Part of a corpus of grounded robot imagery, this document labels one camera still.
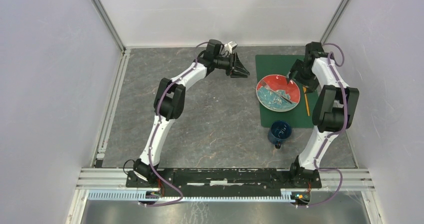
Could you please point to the red teal floral plate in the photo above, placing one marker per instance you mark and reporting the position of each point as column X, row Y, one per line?
column 273, row 102

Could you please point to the aluminium frame rail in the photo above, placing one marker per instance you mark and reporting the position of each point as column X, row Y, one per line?
column 114, row 179

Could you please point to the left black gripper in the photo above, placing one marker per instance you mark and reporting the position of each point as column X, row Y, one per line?
column 234, row 63

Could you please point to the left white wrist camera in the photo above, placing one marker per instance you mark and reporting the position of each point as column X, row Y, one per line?
column 230, row 47

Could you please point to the green rectangular placemat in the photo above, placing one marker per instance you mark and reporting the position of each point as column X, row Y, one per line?
column 281, row 65

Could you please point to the blue slotted cable duct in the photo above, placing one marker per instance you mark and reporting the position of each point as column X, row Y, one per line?
column 151, row 196

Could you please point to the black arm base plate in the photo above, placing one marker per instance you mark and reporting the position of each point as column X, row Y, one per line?
column 225, row 182

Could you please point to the silver metal fork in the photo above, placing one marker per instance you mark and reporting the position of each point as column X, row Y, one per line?
column 267, row 87

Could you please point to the yellow pencil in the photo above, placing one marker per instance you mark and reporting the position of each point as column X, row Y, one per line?
column 307, row 104

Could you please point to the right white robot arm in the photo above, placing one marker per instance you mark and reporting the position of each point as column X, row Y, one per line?
column 332, row 115

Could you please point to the dark blue mug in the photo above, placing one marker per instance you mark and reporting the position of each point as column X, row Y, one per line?
column 278, row 133

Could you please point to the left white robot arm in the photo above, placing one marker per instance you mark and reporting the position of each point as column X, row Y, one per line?
column 170, row 98

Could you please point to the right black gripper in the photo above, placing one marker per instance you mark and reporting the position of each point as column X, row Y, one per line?
column 311, row 84

